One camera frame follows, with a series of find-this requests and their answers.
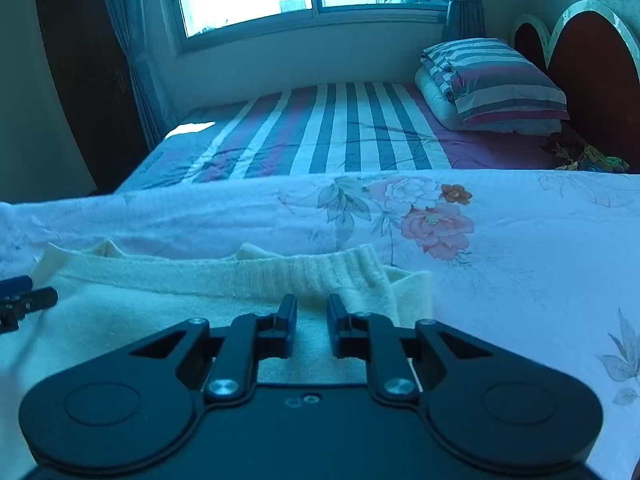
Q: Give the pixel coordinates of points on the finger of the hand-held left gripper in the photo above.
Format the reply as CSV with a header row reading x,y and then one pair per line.
x,y
35,299
14,285

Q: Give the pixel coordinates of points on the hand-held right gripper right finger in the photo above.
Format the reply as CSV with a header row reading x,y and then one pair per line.
x,y
334,325

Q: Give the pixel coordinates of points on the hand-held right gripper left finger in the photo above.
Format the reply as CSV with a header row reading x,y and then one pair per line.
x,y
288,325

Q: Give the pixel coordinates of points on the cream knitted sweater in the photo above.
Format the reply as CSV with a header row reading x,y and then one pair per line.
x,y
125,300

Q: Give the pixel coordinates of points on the striped bed sheet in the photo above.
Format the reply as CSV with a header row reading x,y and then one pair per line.
x,y
350,125

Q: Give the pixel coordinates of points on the floral bed sheet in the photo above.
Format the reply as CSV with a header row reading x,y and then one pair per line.
x,y
525,240

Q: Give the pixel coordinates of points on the dark wooden door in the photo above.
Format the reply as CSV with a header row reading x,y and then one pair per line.
x,y
85,85

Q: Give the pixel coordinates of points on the folded white quilt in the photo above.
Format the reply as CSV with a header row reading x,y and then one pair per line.
x,y
440,105

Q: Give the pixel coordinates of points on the blue window curtain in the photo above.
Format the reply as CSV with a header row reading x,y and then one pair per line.
x,y
465,5
135,50

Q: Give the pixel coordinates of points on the striped pillow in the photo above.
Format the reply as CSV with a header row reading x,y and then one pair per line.
x,y
492,77

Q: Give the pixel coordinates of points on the dark colourful floral cloth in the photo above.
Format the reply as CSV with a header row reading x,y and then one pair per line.
x,y
585,155

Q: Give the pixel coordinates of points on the red scalloped headboard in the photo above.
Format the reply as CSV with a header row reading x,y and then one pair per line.
x,y
590,60

